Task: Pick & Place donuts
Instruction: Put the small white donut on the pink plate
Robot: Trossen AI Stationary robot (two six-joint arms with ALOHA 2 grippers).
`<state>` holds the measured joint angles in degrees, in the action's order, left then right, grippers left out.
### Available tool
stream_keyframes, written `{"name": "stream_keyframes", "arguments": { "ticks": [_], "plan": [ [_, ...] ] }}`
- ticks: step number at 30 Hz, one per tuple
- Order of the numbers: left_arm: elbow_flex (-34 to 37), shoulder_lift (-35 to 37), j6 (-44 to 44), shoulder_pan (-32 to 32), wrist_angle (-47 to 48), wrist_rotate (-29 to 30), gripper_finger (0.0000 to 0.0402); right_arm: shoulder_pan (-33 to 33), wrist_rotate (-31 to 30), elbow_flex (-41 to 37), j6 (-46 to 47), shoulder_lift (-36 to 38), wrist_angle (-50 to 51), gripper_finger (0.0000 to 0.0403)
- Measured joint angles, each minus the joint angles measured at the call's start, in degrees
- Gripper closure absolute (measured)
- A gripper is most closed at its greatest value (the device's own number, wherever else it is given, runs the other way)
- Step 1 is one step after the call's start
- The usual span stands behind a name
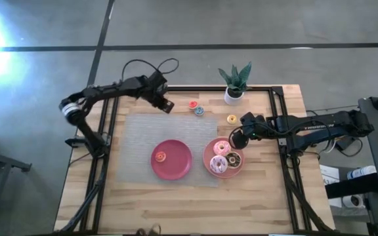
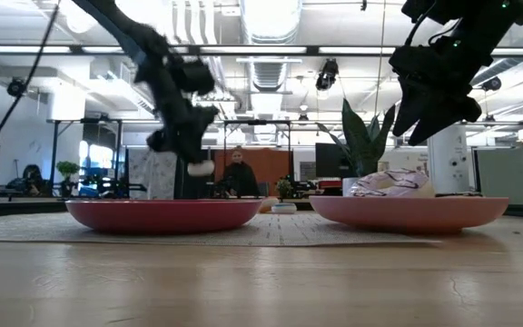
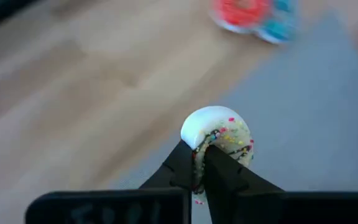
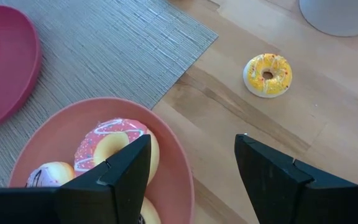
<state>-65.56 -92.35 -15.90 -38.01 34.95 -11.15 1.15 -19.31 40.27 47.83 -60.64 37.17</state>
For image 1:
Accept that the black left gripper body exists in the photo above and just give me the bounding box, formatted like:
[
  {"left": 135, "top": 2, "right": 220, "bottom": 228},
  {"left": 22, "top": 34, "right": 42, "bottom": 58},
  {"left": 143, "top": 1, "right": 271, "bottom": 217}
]
[{"left": 145, "top": 71, "right": 169, "bottom": 108}]

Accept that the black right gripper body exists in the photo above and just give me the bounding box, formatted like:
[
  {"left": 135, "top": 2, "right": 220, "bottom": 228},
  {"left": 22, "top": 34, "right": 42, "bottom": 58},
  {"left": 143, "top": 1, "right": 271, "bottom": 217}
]
[{"left": 240, "top": 111, "right": 267, "bottom": 140}]

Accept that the large chocolate donut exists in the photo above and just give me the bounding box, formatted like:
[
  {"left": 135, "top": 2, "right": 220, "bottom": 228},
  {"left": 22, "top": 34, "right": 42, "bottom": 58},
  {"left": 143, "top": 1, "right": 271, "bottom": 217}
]
[{"left": 225, "top": 151, "right": 242, "bottom": 169}]

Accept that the large pink donut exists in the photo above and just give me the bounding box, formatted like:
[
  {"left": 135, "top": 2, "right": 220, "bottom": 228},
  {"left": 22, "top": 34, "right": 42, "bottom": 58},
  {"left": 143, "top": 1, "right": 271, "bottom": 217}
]
[{"left": 213, "top": 140, "right": 232, "bottom": 157}]

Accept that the large purple donut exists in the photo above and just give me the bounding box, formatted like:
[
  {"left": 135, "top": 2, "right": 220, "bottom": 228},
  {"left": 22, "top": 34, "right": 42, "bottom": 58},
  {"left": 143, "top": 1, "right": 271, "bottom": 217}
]
[{"left": 209, "top": 155, "right": 228, "bottom": 174}]

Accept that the grey woven placemat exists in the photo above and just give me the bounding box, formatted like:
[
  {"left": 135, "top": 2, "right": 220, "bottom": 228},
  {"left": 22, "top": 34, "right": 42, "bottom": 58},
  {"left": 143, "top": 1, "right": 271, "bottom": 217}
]
[{"left": 116, "top": 113, "right": 219, "bottom": 187}]

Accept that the light pink plate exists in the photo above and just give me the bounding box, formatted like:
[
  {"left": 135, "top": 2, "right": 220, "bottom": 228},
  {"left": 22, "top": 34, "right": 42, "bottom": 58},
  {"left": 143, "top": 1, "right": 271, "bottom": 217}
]
[{"left": 203, "top": 136, "right": 245, "bottom": 179}]

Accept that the green plant in white pot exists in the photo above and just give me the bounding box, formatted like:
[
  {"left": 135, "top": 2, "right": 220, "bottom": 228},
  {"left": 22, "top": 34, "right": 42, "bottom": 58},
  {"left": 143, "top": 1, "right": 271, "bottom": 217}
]
[{"left": 217, "top": 61, "right": 253, "bottom": 106}]

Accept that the dark pink plate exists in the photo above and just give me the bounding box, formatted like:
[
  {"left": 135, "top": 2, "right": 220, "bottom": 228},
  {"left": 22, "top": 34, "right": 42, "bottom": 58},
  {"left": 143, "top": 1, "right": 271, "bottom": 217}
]
[{"left": 150, "top": 139, "right": 193, "bottom": 181}]

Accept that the white printed box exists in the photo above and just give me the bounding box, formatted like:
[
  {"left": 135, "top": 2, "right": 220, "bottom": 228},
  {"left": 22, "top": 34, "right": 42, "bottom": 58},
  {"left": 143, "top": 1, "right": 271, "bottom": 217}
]
[{"left": 319, "top": 165, "right": 341, "bottom": 186}]

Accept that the black power adapter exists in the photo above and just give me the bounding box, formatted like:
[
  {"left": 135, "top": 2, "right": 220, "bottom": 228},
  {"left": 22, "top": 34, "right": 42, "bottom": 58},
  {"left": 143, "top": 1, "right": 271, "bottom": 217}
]
[{"left": 335, "top": 136, "right": 357, "bottom": 151}]

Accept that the white plastic bottle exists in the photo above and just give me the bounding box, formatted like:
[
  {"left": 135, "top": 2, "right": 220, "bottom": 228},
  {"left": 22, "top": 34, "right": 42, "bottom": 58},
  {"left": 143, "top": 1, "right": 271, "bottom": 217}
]
[{"left": 346, "top": 165, "right": 377, "bottom": 180}]

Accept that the white tape roll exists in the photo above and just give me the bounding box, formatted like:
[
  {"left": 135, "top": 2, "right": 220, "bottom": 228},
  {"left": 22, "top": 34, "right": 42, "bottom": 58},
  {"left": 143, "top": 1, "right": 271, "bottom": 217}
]
[{"left": 342, "top": 194, "right": 364, "bottom": 209}]

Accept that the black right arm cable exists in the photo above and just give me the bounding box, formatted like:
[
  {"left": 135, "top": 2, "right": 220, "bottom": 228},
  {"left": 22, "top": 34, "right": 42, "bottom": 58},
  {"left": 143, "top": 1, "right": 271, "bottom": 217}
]
[{"left": 228, "top": 124, "right": 295, "bottom": 150}]

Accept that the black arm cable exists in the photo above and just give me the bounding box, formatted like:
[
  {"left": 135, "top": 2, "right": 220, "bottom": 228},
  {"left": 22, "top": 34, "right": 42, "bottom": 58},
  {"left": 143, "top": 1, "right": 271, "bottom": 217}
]
[
  {"left": 228, "top": 124, "right": 295, "bottom": 150},
  {"left": 121, "top": 58, "right": 180, "bottom": 81}
]

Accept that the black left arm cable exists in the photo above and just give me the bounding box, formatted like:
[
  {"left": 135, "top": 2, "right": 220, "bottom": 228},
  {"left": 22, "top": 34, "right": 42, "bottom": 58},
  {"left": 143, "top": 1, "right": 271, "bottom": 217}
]
[{"left": 121, "top": 58, "right": 180, "bottom": 81}]

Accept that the black aluminium table frame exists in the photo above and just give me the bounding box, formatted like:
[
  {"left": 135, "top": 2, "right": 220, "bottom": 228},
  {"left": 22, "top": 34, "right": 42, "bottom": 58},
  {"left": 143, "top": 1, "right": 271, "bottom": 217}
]
[{"left": 59, "top": 85, "right": 336, "bottom": 235}]

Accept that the floor cable bundle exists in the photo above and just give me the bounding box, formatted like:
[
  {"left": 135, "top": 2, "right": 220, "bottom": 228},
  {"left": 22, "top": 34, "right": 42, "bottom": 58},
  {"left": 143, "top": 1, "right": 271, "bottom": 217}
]
[{"left": 306, "top": 104, "right": 364, "bottom": 159}]

